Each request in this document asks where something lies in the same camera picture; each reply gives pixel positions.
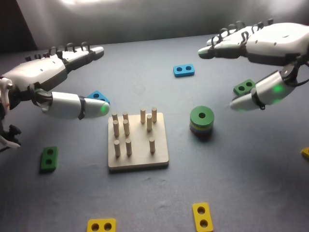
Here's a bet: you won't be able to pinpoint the yellow two-hole rectangular block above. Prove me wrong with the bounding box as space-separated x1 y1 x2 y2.
86 218 117 232
192 202 214 232

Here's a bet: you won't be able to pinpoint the grey table cloth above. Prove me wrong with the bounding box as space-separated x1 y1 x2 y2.
0 33 309 232

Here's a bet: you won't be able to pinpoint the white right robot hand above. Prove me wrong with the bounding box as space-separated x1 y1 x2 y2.
197 18 309 114

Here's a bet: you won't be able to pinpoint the blue two-hole rectangular block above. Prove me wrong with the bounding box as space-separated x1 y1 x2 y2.
173 64 195 78

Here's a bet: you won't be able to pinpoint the wooden peg board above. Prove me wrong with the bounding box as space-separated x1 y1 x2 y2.
108 107 169 173

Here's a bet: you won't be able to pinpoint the green two-hole rectangular block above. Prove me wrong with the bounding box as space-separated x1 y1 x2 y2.
233 79 256 96
40 146 59 173

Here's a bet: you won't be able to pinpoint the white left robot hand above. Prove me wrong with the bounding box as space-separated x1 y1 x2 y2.
0 41 111 120

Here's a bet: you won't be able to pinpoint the stack of round rings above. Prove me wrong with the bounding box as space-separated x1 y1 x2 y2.
189 105 215 140

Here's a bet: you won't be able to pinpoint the blue four-hole square block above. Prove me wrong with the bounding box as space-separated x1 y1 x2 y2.
86 90 111 106

